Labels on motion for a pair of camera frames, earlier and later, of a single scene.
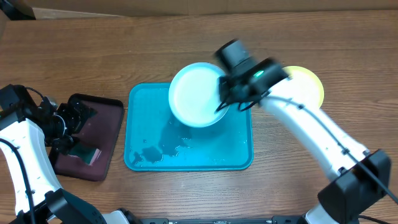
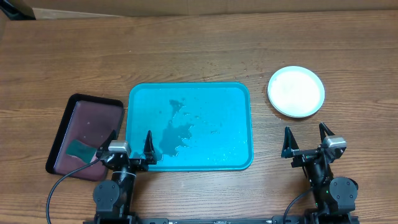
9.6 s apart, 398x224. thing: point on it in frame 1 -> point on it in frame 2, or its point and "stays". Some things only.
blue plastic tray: (156, 140) stays
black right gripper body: (228, 96) -> (317, 172)
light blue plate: (194, 94) -> (295, 91)
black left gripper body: (60, 127) -> (125, 177)
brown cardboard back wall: (68, 9) stays
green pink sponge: (88, 155) stays
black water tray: (102, 134) stays
